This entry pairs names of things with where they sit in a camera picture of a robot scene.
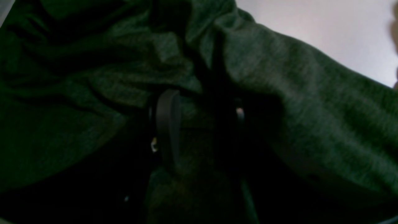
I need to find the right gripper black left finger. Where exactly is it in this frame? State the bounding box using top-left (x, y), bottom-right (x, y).
top-left (1, 90), bottom-right (182, 224)

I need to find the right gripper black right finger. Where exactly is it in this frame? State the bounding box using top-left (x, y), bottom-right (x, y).
top-left (215, 99), bottom-right (397, 224)

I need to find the dark green t-shirt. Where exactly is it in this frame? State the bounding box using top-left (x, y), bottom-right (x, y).
top-left (1, 0), bottom-right (397, 224)

